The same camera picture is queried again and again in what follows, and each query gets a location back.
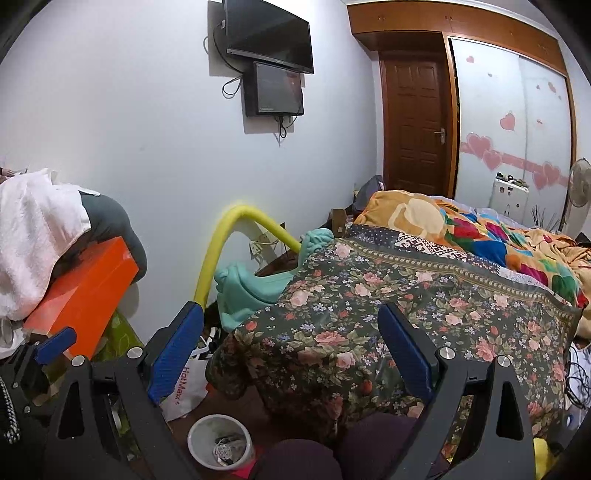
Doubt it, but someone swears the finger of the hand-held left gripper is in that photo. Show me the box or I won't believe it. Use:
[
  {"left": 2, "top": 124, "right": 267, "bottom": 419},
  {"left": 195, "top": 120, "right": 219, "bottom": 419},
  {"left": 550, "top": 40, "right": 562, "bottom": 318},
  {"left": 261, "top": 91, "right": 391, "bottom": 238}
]
[{"left": 11, "top": 327, "right": 78, "bottom": 393}]

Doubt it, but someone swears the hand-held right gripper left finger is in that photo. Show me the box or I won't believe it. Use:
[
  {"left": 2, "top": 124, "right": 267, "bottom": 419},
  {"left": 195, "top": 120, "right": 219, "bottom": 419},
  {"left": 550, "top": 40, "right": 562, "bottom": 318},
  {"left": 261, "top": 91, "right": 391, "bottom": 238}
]
[{"left": 44, "top": 300, "right": 206, "bottom": 480}]

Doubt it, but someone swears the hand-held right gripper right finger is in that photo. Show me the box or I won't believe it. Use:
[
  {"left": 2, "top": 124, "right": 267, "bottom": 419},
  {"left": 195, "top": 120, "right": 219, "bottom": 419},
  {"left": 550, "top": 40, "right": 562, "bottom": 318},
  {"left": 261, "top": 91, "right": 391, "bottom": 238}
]
[{"left": 378, "top": 302, "right": 539, "bottom": 480}]

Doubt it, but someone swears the white trash bin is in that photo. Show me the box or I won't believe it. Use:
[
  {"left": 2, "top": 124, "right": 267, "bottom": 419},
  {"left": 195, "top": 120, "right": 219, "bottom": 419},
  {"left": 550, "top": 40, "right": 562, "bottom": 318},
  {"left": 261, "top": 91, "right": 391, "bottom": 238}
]
[{"left": 187, "top": 414, "right": 255, "bottom": 470}]

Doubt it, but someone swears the white plastic bag red print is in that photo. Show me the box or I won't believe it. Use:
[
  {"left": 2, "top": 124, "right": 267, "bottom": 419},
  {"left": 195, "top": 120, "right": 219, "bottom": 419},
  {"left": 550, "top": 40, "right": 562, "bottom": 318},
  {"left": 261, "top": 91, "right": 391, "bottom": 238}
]
[{"left": 161, "top": 353, "right": 209, "bottom": 422}]

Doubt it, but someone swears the dark green floral blanket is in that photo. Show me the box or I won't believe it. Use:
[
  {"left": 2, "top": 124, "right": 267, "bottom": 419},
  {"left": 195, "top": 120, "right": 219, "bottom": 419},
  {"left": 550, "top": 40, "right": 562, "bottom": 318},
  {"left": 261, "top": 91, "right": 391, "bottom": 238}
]
[{"left": 205, "top": 224, "right": 583, "bottom": 445}]

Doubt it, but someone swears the green leaf-print bag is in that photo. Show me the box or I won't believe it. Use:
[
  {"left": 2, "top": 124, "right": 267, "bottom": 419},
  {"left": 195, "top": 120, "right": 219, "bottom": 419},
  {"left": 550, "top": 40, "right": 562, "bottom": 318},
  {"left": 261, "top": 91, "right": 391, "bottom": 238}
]
[{"left": 98, "top": 311, "right": 145, "bottom": 364}]

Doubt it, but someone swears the orange box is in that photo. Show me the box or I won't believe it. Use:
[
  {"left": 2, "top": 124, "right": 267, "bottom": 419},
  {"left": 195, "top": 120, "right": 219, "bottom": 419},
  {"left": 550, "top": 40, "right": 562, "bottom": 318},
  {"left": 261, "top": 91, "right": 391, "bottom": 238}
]
[{"left": 23, "top": 236, "right": 141, "bottom": 361}]

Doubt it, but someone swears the person's right leg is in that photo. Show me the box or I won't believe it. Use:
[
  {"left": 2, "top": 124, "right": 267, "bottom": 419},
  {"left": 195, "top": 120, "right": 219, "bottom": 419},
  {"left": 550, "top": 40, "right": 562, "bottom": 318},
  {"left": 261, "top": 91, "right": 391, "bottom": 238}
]
[{"left": 335, "top": 412, "right": 431, "bottom": 480}]

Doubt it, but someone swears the person's leg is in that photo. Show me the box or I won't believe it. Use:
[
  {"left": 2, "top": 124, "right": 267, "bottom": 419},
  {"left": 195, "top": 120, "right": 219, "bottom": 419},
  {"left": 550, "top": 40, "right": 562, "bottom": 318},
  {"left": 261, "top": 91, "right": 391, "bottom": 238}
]
[
  {"left": 252, "top": 438, "right": 343, "bottom": 480},
  {"left": 335, "top": 412, "right": 431, "bottom": 480}
]

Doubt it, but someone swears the teal cloth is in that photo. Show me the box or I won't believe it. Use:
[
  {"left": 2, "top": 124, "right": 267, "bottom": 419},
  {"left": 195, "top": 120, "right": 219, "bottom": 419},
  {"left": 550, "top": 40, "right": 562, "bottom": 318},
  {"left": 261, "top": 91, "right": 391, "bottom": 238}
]
[{"left": 213, "top": 227, "right": 336, "bottom": 332}]

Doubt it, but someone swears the white towel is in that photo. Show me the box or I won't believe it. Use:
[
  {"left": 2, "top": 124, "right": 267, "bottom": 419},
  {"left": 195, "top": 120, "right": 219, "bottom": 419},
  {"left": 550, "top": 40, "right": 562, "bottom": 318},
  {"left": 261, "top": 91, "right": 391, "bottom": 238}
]
[{"left": 0, "top": 168, "right": 92, "bottom": 322}]

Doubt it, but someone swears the yellow foam tube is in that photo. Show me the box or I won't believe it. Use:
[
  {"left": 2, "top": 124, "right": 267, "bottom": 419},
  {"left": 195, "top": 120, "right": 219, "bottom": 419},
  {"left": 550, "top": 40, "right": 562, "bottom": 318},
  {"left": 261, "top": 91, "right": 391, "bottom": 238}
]
[{"left": 194, "top": 200, "right": 304, "bottom": 308}]

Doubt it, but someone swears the grey cloth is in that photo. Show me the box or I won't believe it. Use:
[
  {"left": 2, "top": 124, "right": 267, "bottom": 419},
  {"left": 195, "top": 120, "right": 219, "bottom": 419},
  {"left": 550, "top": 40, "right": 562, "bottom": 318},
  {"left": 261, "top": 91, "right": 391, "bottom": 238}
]
[{"left": 78, "top": 191, "right": 148, "bottom": 278}]

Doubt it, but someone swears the orange colourful patterned blanket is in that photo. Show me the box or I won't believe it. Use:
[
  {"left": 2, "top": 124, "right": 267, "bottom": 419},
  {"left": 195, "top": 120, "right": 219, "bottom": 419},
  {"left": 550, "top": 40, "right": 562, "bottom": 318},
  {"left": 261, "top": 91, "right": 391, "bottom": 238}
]
[{"left": 353, "top": 190, "right": 591, "bottom": 325}]

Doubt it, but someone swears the small cardboard box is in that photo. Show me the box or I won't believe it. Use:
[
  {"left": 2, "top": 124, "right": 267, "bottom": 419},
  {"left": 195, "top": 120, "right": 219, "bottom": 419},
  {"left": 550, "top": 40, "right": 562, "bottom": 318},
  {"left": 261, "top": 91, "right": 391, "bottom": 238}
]
[{"left": 331, "top": 209, "right": 354, "bottom": 239}]

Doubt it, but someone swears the person's left leg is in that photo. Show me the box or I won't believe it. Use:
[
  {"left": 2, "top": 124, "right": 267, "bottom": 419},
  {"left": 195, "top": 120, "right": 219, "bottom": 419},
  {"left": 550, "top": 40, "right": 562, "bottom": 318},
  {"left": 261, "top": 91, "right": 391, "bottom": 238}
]
[{"left": 252, "top": 438, "right": 343, "bottom": 480}]

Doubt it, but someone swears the grey bag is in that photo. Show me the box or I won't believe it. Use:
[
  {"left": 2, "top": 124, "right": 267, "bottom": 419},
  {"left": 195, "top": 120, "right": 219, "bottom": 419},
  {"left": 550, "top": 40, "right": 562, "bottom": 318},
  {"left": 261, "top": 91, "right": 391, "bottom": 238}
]
[{"left": 353, "top": 175, "right": 387, "bottom": 214}]

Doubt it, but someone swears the yellow object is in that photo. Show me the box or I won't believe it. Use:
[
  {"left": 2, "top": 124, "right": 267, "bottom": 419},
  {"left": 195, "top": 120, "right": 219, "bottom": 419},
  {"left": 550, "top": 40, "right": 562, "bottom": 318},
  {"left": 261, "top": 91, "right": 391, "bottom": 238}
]
[{"left": 533, "top": 438, "right": 563, "bottom": 480}]

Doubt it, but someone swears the white appliance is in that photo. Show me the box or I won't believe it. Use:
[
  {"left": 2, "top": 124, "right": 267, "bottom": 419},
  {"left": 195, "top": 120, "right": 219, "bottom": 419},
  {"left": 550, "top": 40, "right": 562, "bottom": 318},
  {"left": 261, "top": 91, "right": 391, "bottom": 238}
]
[{"left": 490, "top": 173, "right": 530, "bottom": 223}]

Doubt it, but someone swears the brown wooden door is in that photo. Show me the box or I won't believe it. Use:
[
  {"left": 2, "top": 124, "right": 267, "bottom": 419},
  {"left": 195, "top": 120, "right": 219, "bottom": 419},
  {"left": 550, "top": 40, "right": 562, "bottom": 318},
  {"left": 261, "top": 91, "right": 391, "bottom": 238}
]
[{"left": 379, "top": 51, "right": 451, "bottom": 197}]

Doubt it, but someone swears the standing fan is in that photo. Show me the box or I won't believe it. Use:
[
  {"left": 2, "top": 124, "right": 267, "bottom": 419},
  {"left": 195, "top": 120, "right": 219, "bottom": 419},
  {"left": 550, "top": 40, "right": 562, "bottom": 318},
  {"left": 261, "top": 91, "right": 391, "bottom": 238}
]
[{"left": 560, "top": 158, "right": 591, "bottom": 232}]

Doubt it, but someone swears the white wardrobe with pink hearts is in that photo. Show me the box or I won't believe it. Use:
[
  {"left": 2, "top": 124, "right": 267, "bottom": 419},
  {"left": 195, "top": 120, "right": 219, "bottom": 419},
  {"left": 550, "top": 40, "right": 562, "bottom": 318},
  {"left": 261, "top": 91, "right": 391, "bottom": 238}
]
[{"left": 450, "top": 37, "right": 579, "bottom": 232}]

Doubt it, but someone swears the black flat television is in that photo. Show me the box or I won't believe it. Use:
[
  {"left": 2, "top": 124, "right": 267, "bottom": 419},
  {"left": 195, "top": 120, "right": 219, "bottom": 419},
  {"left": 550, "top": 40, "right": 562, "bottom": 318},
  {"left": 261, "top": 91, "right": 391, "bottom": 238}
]
[{"left": 222, "top": 0, "right": 315, "bottom": 75}]

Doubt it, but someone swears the wooden overhead cabinet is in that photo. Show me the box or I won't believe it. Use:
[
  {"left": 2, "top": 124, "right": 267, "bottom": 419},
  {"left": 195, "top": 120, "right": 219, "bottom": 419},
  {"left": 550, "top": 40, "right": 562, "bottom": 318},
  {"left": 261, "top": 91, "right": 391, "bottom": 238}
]
[{"left": 346, "top": 0, "right": 570, "bottom": 75}]

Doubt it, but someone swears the white wall socket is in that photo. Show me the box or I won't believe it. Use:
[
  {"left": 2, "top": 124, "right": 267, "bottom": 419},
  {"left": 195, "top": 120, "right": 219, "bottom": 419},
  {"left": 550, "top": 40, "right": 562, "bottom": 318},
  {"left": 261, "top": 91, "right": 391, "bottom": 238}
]
[{"left": 249, "top": 233, "right": 274, "bottom": 262}]

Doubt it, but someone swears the black cable tangle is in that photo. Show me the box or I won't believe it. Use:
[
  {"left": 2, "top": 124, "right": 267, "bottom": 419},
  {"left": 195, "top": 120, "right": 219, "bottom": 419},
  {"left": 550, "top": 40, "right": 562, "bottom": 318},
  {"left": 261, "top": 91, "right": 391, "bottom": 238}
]
[{"left": 564, "top": 344, "right": 591, "bottom": 418}]

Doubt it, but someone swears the small black wall monitor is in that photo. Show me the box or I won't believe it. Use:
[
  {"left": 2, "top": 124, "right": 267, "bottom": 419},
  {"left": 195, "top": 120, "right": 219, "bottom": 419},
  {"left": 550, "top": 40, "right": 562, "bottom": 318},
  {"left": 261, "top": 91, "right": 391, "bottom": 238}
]
[{"left": 245, "top": 61, "right": 305, "bottom": 117}]

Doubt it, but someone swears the black television cable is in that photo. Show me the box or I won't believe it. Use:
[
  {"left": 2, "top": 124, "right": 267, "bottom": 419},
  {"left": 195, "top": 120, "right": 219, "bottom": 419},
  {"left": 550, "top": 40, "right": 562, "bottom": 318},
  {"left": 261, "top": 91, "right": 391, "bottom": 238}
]
[{"left": 203, "top": 18, "right": 246, "bottom": 99}]

